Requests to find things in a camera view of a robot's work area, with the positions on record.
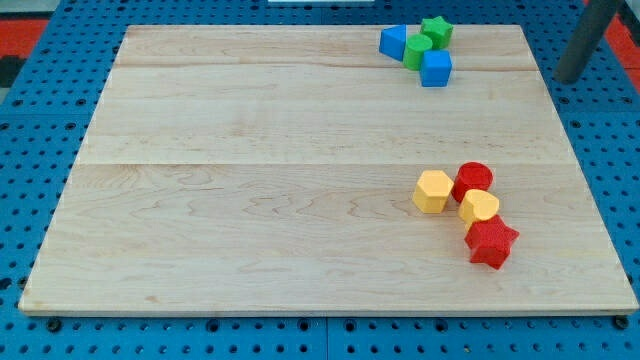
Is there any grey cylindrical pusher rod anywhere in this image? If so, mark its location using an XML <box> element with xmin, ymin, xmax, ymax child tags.
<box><xmin>553</xmin><ymin>0</ymin><xmax>620</xmax><ymax>84</ymax></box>

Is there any green star block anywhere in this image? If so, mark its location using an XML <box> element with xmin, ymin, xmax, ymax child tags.
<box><xmin>420</xmin><ymin>16</ymin><xmax>454</xmax><ymax>50</ymax></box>

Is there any blue triangle block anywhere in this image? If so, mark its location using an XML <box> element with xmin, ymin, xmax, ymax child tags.
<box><xmin>379</xmin><ymin>24</ymin><xmax>407</xmax><ymax>62</ymax></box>

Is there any red star block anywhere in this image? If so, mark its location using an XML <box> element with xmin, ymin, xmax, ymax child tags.
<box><xmin>465</xmin><ymin>215</ymin><xmax>520</xmax><ymax>270</ymax></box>

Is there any blue cube block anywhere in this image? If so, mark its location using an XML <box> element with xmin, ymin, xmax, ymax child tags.
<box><xmin>419</xmin><ymin>50</ymin><xmax>452</xmax><ymax>87</ymax></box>

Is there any green cylinder block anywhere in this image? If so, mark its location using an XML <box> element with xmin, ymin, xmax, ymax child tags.
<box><xmin>402</xmin><ymin>33</ymin><xmax>433</xmax><ymax>71</ymax></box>

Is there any red cylinder block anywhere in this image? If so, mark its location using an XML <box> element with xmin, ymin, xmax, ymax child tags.
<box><xmin>451</xmin><ymin>162</ymin><xmax>494</xmax><ymax>203</ymax></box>

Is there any yellow heart block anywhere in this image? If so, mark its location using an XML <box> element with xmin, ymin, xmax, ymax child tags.
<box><xmin>458</xmin><ymin>189</ymin><xmax>500</xmax><ymax>230</ymax></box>

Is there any yellow hexagon block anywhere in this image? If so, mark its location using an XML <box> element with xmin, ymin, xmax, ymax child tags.
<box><xmin>412</xmin><ymin>170</ymin><xmax>454</xmax><ymax>214</ymax></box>

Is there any light wooden board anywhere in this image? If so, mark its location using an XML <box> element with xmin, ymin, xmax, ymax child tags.
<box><xmin>19</xmin><ymin>25</ymin><xmax>638</xmax><ymax>317</ymax></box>

